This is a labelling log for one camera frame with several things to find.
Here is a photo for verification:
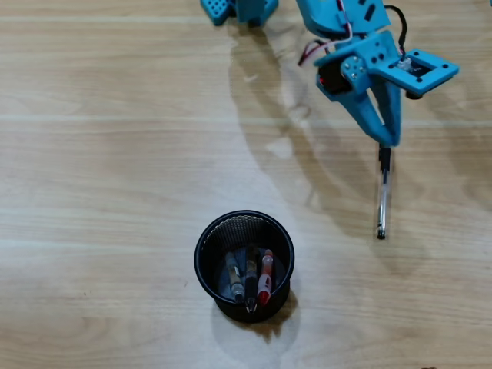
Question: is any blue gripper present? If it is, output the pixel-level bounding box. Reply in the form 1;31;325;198
313;31;403;147

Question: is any clear stick pen black cap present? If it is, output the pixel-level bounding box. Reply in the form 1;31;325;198
374;142;393;241

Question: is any red retractable pen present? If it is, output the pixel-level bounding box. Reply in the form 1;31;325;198
256;248;274;308

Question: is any black retractable pen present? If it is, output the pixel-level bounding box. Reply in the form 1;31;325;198
244;248;259;314

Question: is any clear pen with grey grip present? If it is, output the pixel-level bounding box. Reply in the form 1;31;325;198
224;251;246;304

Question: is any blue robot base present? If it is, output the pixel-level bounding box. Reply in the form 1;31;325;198
199;0;280;27

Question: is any black mesh pen holder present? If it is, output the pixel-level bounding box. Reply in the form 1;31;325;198
194;209;296;324

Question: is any blue wrist camera module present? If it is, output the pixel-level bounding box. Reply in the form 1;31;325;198
371;48;460;101

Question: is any black camera cable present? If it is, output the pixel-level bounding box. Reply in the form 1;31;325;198
384;5;408;65

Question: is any red white black servo wire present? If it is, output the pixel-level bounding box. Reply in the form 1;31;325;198
298;0;354;68

